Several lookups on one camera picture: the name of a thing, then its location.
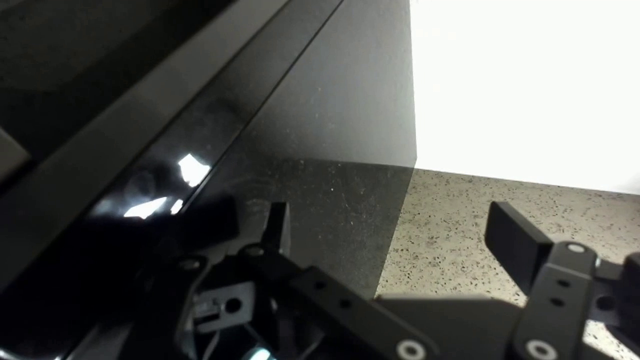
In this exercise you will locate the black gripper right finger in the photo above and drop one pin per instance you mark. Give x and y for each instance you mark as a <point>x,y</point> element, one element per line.
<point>560,301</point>

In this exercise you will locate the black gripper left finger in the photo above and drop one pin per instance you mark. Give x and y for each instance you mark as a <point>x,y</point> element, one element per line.
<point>332,306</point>

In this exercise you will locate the black steel microwave oven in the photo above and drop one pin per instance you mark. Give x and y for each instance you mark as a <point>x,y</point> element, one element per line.
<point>101,133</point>

